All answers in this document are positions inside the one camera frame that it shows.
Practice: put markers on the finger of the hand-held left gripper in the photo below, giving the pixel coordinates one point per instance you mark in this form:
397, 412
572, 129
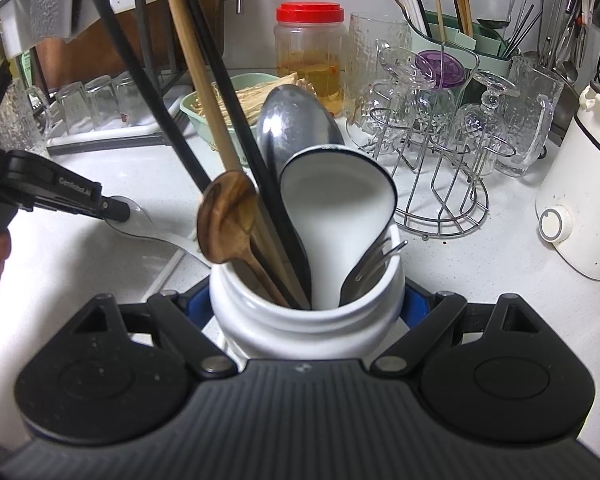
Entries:
55, 185

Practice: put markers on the white electric cooker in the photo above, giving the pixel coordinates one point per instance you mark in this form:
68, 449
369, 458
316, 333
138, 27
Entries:
585, 200

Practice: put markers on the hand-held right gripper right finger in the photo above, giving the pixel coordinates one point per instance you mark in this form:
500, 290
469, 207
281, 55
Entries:
416, 307

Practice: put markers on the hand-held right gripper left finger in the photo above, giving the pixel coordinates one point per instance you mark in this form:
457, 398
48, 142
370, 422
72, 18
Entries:
197, 305

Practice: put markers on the green chopstick holder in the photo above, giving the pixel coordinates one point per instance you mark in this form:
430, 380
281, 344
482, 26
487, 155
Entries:
485, 45

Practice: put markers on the black dish rack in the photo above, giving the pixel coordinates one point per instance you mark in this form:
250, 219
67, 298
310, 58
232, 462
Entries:
110, 141

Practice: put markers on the metal fork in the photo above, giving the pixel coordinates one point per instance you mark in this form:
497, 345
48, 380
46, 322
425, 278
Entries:
375, 260

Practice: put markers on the tall textured glass pitcher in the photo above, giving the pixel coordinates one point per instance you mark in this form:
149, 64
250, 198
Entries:
370, 55

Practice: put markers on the green plastic basket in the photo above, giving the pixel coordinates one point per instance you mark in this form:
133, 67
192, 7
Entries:
195, 110

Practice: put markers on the green chopstick caddy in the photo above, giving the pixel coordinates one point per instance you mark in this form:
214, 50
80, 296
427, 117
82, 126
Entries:
462, 5

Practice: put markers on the large white black-rimmed spoon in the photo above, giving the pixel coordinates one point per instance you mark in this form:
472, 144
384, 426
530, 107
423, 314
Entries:
340, 210

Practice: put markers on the purple cup lid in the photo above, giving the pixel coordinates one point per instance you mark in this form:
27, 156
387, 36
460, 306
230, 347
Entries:
440, 67

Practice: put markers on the white ceramic utensil jar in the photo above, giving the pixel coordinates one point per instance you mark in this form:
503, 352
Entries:
305, 330

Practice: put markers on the red-lidded plastic jar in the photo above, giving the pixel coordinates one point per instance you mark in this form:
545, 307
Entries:
310, 45

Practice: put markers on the brown wooden cutting board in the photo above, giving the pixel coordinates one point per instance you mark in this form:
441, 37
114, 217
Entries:
130, 45

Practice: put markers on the clear plastic spoon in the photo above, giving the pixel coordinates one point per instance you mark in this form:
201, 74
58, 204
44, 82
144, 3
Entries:
150, 235

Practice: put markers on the row of hanging kitchen utensils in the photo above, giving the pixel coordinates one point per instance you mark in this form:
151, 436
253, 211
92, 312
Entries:
567, 10

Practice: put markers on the large metal spoon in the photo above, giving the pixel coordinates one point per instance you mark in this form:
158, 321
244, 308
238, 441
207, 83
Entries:
290, 120

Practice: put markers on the cluster of clear glass cups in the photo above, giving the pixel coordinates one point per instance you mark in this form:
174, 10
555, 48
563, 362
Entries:
380, 105

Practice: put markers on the brown wooden spoon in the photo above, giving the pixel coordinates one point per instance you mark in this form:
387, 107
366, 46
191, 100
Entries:
225, 220

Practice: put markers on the red-marked clear drinking glass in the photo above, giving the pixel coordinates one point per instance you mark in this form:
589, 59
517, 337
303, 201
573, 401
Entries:
132, 97

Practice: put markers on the small textured glass mug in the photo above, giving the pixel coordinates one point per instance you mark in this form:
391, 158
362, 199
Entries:
15, 120

